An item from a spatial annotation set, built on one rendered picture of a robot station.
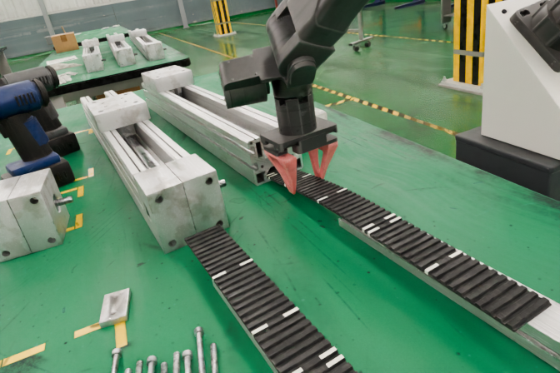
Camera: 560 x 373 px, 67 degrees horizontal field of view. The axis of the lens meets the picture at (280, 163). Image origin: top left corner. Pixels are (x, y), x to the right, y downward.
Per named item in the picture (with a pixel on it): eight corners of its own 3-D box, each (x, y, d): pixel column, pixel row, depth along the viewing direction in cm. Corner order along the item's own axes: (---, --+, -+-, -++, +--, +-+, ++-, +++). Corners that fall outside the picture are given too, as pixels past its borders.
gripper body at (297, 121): (260, 145, 64) (252, 98, 61) (315, 126, 68) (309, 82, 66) (281, 156, 59) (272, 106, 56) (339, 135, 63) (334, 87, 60)
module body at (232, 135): (303, 167, 78) (297, 124, 74) (256, 186, 74) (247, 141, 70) (177, 100, 143) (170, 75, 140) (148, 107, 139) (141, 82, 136)
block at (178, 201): (244, 221, 64) (232, 164, 60) (165, 254, 59) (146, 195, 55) (222, 200, 71) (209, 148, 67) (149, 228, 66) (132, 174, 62)
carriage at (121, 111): (154, 130, 94) (146, 101, 91) (104, 145, 90) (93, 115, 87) (138, 116, 107) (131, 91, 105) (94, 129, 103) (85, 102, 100)
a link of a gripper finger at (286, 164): (270, 191, 68) (260, 136, 64) (307, 176, 71) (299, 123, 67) (291, 206, 62) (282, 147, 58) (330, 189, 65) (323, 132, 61)
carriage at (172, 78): (197, 92, 122) (191, 69, 120) (160, 102, 118) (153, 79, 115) (180, 86, 136) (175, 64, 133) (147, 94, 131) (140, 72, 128)
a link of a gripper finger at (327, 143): (283, 185, 69) (274, 131, 65) (319, 171, 72) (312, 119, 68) (306, 200, 63) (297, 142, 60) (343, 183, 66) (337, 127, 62)
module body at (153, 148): (208, 205, 70) (197, 158, 67) (149, 228, 66) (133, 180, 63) (121, 115, 136) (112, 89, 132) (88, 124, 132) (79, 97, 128)
